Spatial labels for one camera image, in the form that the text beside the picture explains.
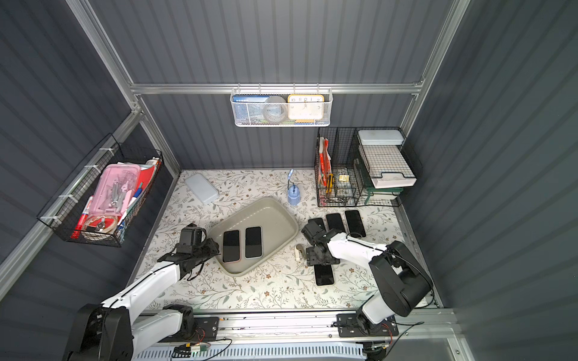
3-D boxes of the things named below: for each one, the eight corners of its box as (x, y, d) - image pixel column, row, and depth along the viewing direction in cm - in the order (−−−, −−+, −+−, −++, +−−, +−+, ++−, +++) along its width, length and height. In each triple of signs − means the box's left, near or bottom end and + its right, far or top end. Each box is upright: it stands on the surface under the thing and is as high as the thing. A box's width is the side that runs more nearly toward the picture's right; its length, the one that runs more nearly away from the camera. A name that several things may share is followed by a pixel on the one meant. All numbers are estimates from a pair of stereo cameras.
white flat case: (204, 205, 108) (202, 202, 107) (185, 182, 118) (183, 179, 116) (219, 196, 112) (218, 193, 110) (200, 174, 122) (198, 171, 120)
